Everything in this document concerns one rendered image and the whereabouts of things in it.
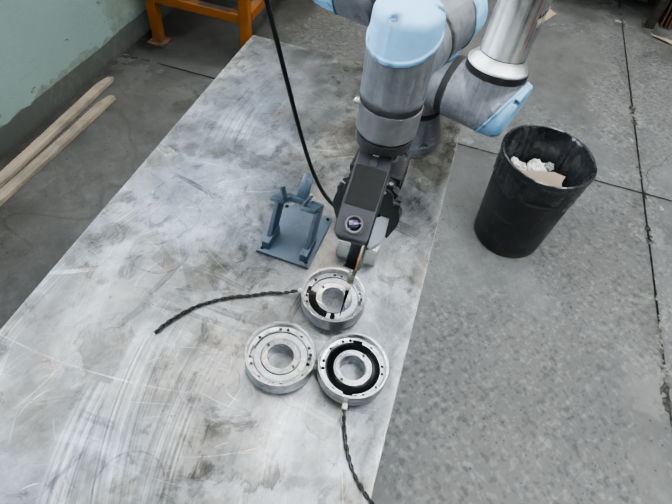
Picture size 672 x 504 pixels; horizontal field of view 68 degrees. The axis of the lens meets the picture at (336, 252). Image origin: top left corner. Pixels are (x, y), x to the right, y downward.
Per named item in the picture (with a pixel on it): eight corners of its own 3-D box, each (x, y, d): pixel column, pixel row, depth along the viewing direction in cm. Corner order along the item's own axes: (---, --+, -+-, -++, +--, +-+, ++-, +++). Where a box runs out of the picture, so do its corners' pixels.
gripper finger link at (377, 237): (394, 232, 79) (400, 189, 71) (384, 259, 75) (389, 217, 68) (375, 227, 79) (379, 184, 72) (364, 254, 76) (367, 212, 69)
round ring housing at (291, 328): (236, 388, 73) (234, 377, 70) (257, 327, 79) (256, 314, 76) (306, 404, 72) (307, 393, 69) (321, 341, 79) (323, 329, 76)
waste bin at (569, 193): (544, 276, 195) (599, 199, 161) (460, 251, 198) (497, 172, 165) (547, 216, 215) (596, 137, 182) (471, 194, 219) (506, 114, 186)
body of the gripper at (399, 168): (406, 183, 73) (424, 115, 63) (390, 224, 67) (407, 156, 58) (356, 168, 74) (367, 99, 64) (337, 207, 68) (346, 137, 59)
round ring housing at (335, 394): (324, 338, 79) (326, 325, 76) (388, 353, 79) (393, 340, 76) (309, 400, 73) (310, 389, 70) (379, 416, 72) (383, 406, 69)
